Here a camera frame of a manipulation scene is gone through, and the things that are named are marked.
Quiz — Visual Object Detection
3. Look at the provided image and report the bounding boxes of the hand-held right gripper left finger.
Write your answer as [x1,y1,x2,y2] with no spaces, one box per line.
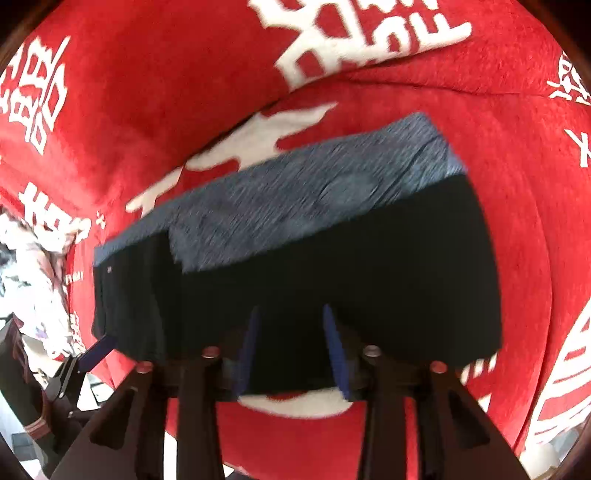
[51,305,264,480]

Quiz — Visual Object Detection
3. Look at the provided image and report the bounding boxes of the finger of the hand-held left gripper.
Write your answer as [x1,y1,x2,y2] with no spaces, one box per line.
[50,335,117,406]

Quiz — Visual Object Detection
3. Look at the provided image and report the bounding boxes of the black pants with blue trim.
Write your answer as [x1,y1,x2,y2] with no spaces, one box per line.
[91,112,504,398]

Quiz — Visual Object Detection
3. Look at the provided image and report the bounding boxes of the red printed blanket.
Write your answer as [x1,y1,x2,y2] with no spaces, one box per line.
[0,0,591,480]

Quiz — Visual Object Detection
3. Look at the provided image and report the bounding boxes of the white patterned cloth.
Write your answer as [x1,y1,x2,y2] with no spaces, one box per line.
[0,205,81,363]

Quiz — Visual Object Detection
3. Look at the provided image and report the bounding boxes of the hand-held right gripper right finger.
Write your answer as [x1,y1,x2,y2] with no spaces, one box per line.
[322,305,532,480]

